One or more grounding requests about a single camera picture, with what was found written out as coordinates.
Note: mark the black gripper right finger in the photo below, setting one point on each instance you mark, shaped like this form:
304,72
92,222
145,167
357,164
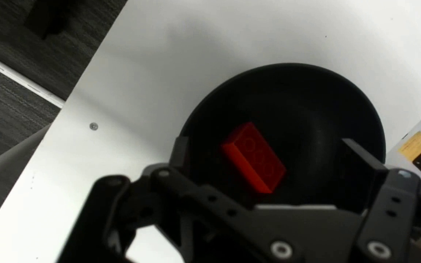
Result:
395,213

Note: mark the white charger base box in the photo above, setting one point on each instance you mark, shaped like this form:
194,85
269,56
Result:
416,126

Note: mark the black bowl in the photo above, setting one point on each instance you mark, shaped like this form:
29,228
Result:
298,102

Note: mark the red building block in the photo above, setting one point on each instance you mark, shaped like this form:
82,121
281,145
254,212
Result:
254,158

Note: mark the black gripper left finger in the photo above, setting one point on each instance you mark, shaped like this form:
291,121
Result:
204,205

